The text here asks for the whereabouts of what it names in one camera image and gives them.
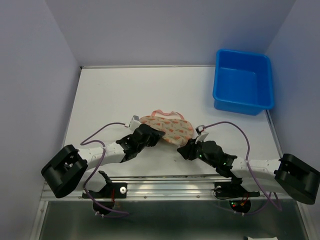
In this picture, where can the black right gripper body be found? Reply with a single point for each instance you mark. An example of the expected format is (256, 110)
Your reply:
(200, 154)

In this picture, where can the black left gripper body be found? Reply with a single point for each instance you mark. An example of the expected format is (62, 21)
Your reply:
(148, 143)

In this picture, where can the floral mesh laundry bag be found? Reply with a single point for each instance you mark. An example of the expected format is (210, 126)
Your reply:
(177, 130)

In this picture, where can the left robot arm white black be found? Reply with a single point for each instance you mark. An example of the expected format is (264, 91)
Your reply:
(69, 168)

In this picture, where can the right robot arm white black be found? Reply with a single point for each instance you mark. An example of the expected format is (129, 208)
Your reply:
(288, 175)

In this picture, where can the blue plastic bin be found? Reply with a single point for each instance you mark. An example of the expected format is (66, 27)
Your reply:
(243, 82)

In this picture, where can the white paper sheet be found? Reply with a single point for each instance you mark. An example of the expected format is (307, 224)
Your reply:
(260, 238)

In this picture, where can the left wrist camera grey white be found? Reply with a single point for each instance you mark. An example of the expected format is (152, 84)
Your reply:
(134, 123)

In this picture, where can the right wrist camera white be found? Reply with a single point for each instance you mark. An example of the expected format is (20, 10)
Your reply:
(202, 133)

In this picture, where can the aluminium mounting rail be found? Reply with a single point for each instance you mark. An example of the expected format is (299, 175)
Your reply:
(160, 188)

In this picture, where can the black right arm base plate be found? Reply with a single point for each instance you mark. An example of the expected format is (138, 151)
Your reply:
(233, 189)

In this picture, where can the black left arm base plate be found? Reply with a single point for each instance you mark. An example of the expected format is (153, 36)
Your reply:
(105, 191)

